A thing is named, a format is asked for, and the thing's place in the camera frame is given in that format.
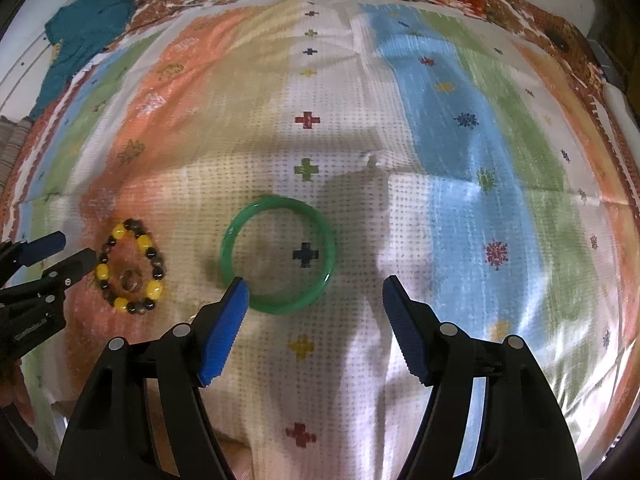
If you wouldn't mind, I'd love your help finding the yellow and brown bead bracelet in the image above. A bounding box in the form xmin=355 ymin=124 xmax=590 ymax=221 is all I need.
xmin=94 ymin=217 xmax=166 ymax=316

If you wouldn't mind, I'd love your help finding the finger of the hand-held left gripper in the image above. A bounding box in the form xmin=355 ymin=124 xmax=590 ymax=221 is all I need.
xmin=42 ymin=248 xmax=97 ymax=292
xmin=9 ymin=231 xmax=67 ymax=267

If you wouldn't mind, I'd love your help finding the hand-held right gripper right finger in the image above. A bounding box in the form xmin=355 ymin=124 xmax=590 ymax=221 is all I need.
xmin=382 ymin=275 xmax=583 ymax=480

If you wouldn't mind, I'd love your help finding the grey box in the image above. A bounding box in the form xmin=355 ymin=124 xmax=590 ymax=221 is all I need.
xmin=590 ymin=35 xmax=623 ymax=82

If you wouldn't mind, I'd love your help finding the green jade bangle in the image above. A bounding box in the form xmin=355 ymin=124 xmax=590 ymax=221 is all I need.
xmin=220 ymin=195 xmax=336 ymax=315

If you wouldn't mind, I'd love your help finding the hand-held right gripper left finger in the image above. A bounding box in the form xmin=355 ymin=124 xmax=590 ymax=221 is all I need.
xmin=55 ymin=277 xmax=251 ymax=480

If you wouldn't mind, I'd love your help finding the brown striped cushion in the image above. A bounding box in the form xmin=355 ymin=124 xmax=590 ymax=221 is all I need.
xmin=0 ymin=115 xmax=32 ymax=182

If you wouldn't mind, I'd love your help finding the teal garment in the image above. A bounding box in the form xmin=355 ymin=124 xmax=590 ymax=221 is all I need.
xmin=30 ymin=0 xmax=137 ymax=122

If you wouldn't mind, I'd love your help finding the white headboard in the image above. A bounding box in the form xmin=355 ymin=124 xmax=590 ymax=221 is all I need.
xmin=0 ymin=7 xmax=57 ymax=113

